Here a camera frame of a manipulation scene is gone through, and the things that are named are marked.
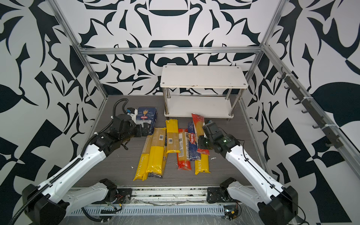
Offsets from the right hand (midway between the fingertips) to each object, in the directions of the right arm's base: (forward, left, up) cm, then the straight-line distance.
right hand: (201, 140), depth 78 cm
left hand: (+7, +31, +8) cm, 32 cm away
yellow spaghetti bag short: (+14, +17, -12) cm, 26 cm away
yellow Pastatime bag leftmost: (-12, +33, -11) cm, 37 cm away
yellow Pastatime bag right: (-10, -1, -13) cm, 16 cm away
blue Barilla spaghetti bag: (-3, +3, -11) cm, 12 cm away
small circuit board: (-31, -14, -16) cm, 38 cm away
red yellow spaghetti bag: (+7, 0, 0) cm, 7 cm away
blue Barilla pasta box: (+24, +35, -8) cm, 43 cm away
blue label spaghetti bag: (-7, +25, -11) cm, 28 cm away
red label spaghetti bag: (-8, +9, -12) cm, 17 cm away
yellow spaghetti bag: (+6, +25, -10) cm, 28 cm away
